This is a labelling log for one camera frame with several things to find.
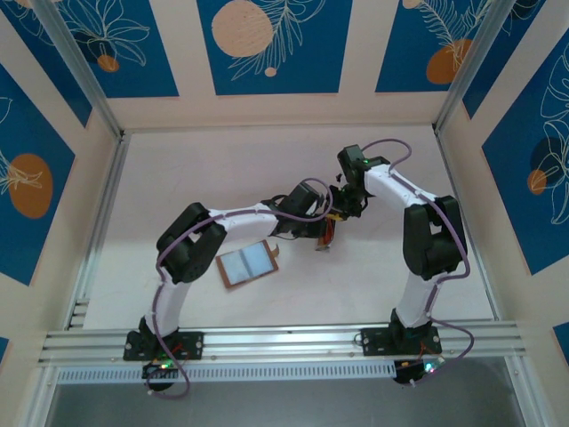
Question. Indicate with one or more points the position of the black electronics board with led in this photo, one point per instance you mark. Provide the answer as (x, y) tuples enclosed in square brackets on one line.
[(406, 371), (153, 371)]

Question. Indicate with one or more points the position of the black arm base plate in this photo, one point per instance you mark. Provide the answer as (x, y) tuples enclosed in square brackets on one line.
[(371, 342), (195, 344)]

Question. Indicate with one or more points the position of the black VIP card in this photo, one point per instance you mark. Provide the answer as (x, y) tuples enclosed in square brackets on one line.
[(330, 231)]

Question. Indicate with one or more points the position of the brown leather card holder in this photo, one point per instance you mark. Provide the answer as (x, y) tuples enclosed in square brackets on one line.
[(249, 264)]

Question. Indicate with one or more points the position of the aluminium rail beam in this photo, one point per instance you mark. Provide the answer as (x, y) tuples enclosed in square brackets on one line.
[(275, 340)]

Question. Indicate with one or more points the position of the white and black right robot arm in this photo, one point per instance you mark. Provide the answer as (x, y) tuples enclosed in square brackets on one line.
[(391, 182)]

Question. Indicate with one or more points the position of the aluminium table edge rail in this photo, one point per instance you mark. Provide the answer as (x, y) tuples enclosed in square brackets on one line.
[(458, 200), (111, 178)]

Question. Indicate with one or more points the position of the aluminium frame post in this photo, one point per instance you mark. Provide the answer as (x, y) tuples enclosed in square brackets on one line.
[(75, 62), (467, 62)]

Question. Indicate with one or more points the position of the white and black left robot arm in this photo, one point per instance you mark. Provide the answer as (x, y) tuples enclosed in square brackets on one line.
[(240, 222)]

